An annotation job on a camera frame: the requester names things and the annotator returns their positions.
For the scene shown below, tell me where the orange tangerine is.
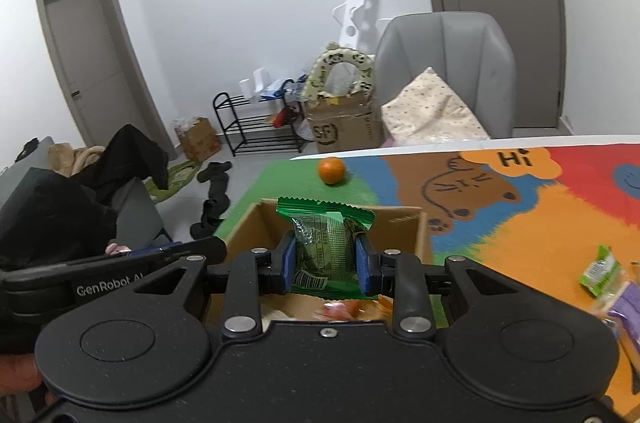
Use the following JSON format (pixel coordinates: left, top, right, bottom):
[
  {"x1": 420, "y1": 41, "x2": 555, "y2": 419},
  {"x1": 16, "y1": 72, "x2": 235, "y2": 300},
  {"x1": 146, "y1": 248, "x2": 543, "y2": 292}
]
[{"x1": 317, "y1": 157, "x2": 347, "y2": 186}]

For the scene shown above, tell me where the white perforated bracket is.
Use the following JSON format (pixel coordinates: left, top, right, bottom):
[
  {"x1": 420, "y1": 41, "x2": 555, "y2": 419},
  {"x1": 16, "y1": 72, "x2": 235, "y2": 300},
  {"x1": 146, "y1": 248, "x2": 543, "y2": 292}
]
[{"x1": 332, "y1": 0, "x2": 378, "y2": 54}]

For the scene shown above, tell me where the person left hand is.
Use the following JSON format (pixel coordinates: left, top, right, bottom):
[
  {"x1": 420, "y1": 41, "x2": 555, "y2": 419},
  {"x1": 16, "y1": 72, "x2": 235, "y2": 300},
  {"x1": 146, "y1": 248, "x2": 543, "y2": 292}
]
[{"x1": 0, "y1": 354, "x2": 42, "y2": 397}]

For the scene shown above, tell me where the dotted cream cushion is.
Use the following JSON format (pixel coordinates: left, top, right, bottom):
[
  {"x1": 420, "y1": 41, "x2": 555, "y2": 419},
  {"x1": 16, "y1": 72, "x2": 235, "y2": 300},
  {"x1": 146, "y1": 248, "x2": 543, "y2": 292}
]
[{"x1": 381, "y1": 68, "x2": 489, "y2": 146}]

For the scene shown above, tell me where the small carton on floor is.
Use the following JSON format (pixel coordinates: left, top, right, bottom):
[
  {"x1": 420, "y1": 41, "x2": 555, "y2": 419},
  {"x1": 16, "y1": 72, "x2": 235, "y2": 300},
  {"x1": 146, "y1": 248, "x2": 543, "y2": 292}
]
[{"x1": 172, "y1": 116, "x2": 221, "y2": 163}]

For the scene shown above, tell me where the grey upholstered chair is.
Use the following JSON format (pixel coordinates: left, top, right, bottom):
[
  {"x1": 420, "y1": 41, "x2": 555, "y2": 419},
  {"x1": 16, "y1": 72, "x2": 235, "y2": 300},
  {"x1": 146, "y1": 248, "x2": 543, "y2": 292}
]
[{"x1": 374, "y1": 11, "x2": 516, "y2": 138}]

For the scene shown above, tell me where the colourful cartoon table mat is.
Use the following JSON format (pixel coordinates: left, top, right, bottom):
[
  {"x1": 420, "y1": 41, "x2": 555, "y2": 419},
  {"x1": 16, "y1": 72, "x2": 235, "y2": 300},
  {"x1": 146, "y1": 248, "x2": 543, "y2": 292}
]
[{"x1": 218, "y1": 138, "x2": 639, "y2": 309}]

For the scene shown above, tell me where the brown cardboard box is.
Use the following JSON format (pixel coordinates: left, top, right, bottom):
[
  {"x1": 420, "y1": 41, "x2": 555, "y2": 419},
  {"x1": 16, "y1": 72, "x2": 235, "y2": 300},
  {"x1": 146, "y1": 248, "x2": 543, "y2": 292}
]
[{"x1": 221, "y1": 198, "x2": 435, "y2": 339}]

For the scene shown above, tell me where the panda print neck pillow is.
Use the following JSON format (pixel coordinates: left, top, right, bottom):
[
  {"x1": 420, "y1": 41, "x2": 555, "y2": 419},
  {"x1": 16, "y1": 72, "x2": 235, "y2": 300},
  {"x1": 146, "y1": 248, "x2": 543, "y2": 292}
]
[{"x1": 300, "y1": 42, "x2": 374, "y2": 102}]

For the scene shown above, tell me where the black wire shoe rack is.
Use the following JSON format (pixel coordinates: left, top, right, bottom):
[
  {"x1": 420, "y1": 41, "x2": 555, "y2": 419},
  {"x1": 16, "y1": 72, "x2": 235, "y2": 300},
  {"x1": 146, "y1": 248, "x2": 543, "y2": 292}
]
[{"x1": 212, "y1": 78, "x2": 309, "y2": 156}]

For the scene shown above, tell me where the purple long snack pack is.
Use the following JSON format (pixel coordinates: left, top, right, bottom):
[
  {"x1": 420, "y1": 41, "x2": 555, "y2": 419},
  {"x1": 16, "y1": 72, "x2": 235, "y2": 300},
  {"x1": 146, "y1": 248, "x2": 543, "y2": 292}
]
[{"x1": 603, "y1": 281, "x2": 639, "y2": 354}]

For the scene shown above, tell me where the small brown SF carton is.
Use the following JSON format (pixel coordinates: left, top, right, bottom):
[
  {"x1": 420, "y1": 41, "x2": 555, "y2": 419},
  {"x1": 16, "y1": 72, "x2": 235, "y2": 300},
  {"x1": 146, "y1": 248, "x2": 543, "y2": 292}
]
[{"x1": 304, "y1": 92, "x2": 384, "y2": 153}]

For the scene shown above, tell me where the orange snack packet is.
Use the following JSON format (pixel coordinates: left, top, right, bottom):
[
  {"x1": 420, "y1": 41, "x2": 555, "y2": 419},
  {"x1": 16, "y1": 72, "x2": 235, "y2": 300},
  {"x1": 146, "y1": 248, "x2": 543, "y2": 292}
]
[{"x1": 314, "y1": 296, "x2": 393, "y2": 322}]

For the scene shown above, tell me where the light green small packet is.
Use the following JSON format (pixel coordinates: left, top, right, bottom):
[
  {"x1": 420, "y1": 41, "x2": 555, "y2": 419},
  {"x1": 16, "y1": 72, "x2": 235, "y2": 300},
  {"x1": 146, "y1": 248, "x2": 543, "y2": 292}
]
[{"x1": 579, "y1": 245, "x2": 622, "y2": 299}]

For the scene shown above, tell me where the black clothes pile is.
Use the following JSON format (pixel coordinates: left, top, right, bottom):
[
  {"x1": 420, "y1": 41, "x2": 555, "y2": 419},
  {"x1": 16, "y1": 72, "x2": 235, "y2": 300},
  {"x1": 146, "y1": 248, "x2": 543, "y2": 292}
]
[{"x1": 1, "y1": 124, "x2": 169, "y2": 271}]

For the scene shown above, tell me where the dark green snack packet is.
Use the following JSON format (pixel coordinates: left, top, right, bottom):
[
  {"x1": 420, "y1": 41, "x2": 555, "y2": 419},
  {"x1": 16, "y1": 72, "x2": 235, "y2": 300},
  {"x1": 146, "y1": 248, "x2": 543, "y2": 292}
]
[{"x1": 276, "y1": 196, "x2": 375, "y2": 299}]

